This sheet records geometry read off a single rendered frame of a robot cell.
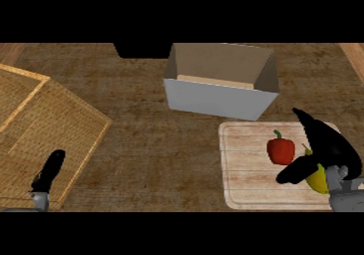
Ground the pale wooden plank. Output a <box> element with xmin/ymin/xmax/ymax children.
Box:
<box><xmin>337</xmin><ymin>43</ymin><xmax>364</xmax><ymax>84</ymax></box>

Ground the black appliance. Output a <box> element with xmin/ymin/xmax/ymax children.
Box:
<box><xmin>112</xmin><ymin>43</ymin><xmax>176</xmax><ymax>60</ymax></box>

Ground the open cardboard box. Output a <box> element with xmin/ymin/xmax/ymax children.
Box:
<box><xmin>162</xmin><ymin>43</ymin><xmax>281</xmax><ymax>122</ymax></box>

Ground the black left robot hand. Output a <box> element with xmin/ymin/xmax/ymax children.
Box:
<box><xmin>29</xmin><ymin>148</ymin><xmax>66</xmax><ymax>194</ymax></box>

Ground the pale wooden cutting board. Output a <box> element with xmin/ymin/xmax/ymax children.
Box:
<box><xmin>216</xmin><ymin>121</ymin><xmax>364</xmax><ymax>211</ymax></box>

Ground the large wicker basket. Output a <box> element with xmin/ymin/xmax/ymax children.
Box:
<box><xmin>0</xmin><ymin>62</ymin><xmax>114</xmax><ymax>211</ymax></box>

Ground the red bell pepper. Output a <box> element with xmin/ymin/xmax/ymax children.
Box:
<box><xmin>264</xmin><ymin>129</ymin><xmax>295</xmax><ymax>166</ymax></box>

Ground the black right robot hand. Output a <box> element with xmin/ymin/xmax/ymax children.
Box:
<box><xmin>273</xmin><ymin>107</ymin><xmax>364</xmax><ymax>185</ymax></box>

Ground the yellow bell pepper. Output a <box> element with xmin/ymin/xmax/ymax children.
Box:
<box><xmin>300</xmin><ymin>142</ymin><xmax>331</xmax><ymax>195</ymax></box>

